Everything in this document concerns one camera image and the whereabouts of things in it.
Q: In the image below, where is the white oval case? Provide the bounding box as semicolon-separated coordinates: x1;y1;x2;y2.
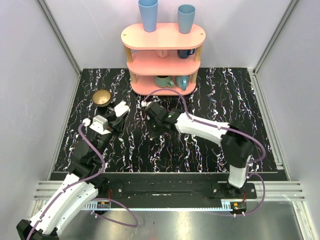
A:
113;101;130;118

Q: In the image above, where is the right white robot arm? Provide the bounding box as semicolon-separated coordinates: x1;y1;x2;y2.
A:
141;101;254;199

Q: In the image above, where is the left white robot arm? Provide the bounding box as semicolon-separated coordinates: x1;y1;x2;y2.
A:
16;106;130;240

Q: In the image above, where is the green ceramic mug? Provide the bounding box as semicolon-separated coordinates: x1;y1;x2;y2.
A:
154;75;175;88

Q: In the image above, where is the light blue ceramic mug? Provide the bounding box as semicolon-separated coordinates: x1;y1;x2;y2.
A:
175;75;190;91

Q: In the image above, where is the pink three-tier wooden shelf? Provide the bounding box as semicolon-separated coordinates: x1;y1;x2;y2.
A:
121;23;206;96

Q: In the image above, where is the pink mug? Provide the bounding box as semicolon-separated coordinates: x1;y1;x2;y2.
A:
156;49;169;58

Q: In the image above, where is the dark blue mug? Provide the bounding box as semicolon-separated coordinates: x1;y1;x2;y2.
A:
177;48;196;59

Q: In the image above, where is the left light blue tumbler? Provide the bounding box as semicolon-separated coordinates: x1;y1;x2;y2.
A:
138;0;158;33

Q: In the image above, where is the light blue tumbler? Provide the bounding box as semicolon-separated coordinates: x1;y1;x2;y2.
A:
177;4;196;34
138;0;158;33

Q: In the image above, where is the right light blue tumbler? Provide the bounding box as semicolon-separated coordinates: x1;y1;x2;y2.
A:
177;4;196;34

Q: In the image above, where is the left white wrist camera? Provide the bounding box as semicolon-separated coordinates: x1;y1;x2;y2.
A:
89;115;110;135

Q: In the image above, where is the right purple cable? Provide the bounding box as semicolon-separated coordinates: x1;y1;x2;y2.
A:
141;88;267;217

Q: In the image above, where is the purple cable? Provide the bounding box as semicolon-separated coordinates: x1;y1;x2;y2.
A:
26;119;140;240
141;88;267;217

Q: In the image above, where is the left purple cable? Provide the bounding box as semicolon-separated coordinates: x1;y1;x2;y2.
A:
26;119;140;240

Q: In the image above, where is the black mounting base plate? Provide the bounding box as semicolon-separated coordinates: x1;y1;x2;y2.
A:
98;172;257;200

